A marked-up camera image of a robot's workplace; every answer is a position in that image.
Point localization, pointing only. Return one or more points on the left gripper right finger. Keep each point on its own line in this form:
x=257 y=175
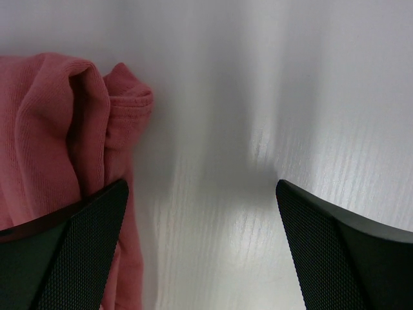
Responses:
x=344 y=260

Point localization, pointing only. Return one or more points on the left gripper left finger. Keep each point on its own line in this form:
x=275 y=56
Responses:
x=62 y=260

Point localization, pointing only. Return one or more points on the salmon pink t shirt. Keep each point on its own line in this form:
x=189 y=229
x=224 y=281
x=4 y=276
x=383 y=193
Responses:
x=67 y=131

